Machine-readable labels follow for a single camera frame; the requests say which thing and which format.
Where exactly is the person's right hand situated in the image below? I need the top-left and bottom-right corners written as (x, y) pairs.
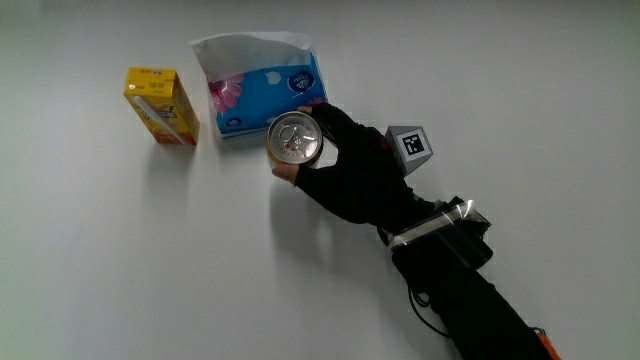
top-left (271, 102), bottom-right (437, 232)

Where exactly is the silver and gold drink can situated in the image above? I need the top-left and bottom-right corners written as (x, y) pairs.
top-left (264, 110), bottom-right (325, 169)

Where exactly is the blue floral tissue pack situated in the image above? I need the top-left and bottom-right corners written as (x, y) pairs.
top-left (189, 31), bottom-right (329, 140)

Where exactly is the yellow juice carton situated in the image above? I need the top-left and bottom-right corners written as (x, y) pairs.
top-left (123, 67), bottom-right (201, 146)

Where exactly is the black cable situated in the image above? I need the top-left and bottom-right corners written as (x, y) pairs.
top-left (407, 285), bottom-right (452, 340)

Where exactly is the orange strap piece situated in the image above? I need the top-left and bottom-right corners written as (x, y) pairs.
top-left (532, 327), bottom-right (562, 360)

